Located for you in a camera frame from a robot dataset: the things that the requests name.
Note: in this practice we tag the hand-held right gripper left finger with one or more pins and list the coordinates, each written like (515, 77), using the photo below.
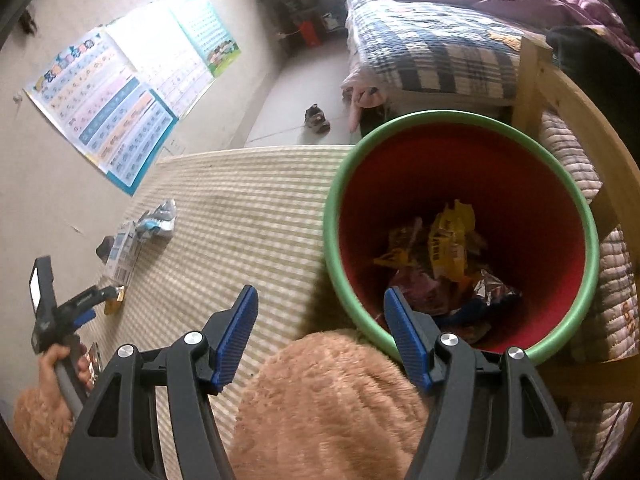
(235, 330)

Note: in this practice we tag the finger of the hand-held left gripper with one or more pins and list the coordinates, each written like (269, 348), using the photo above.
(97, 295)
(86, 316)

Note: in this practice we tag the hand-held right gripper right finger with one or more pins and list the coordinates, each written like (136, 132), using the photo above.
(407, 340)

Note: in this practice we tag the small yellow packet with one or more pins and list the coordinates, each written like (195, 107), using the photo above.
(115, 302)

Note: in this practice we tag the red bin with green rim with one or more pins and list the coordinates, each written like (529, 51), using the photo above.
(500, 170)

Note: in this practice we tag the person's left forearm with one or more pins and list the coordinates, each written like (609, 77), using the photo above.
(40, 435)

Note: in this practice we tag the person's left hand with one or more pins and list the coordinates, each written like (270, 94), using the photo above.
(50, 365)

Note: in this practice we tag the shiny brown wrapper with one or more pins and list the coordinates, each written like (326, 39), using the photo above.
(92, 357)

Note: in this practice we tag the blue and white box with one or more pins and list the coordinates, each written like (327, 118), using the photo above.
(122, 255)

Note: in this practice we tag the orange yellow wrapper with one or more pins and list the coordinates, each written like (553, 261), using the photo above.
(400, 255)

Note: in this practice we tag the silver and blue wrapper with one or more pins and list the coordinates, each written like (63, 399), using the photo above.
(157, 220)

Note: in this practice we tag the silver foil wrapper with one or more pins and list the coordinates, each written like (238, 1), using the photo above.
(490, 287)

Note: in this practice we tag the person's fuzzy orange knee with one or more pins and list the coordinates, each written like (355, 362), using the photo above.
(330, 410)

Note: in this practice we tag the yellow snack wrapper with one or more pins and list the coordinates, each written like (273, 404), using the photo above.
(450, 240)

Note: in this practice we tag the striped beige mat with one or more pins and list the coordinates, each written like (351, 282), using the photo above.
(240, 220)

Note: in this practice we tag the beige patterned quilt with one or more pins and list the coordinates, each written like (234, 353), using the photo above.
(610, 300)

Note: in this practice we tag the pink cloth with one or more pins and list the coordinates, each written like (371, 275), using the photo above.
(365, 95)

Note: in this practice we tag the orange bag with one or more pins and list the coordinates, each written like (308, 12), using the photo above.
(308, 34)

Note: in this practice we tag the dark wooden shelf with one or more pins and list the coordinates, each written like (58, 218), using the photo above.
(290, 0)

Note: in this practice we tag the purple blanket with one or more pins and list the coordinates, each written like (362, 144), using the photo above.
(500, 0)

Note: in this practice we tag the white wall outlet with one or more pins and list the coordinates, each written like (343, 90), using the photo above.
(173, 147)

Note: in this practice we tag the colourful chart wall poster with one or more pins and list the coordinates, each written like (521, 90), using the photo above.
(100, 110)

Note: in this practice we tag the white table wall poster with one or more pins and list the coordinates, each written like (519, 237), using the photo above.
(160, 55)

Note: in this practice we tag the wooden bed frame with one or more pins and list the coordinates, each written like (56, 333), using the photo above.
(560, 100)

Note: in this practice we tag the teal wall poster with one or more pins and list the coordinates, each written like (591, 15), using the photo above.
(205, 30)

